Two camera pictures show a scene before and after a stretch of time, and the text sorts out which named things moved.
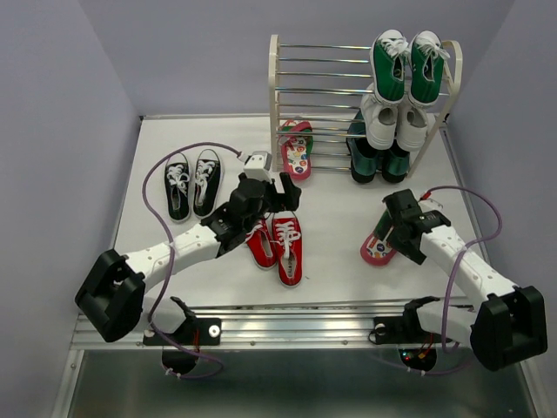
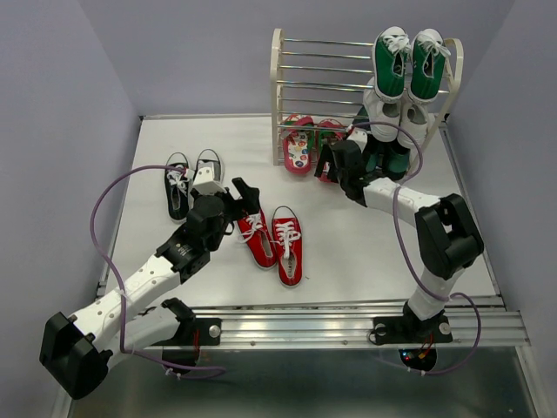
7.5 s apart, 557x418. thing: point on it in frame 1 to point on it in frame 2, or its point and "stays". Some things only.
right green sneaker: [426, 64] stays
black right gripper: [407, 249] to [325, 155]
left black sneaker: [177, 188] stays
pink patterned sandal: [296, 148] stays
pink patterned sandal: [376, 250] to [328, 131]
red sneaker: [289, 241] stays
